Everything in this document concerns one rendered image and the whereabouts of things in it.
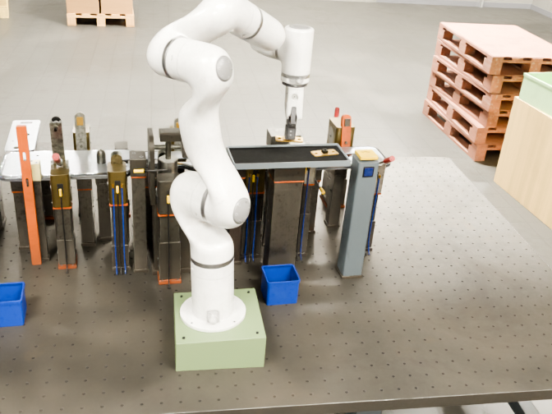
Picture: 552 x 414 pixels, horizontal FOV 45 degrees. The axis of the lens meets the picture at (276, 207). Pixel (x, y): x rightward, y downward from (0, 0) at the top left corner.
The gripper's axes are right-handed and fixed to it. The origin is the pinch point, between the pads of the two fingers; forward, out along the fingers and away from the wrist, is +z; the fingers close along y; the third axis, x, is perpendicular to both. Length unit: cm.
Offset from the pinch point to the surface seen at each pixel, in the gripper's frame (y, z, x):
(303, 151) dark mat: 4.7, 8.4, -5.1
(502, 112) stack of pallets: 280, 87, -184
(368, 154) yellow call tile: 4.8, 8.4, -25.9
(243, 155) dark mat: -0.9, 8.4, 13.8
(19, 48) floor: 503, 125, 243
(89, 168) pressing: 18, 24, 65
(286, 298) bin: -14, 52, -2
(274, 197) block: -2.9, 21.3, 3.3
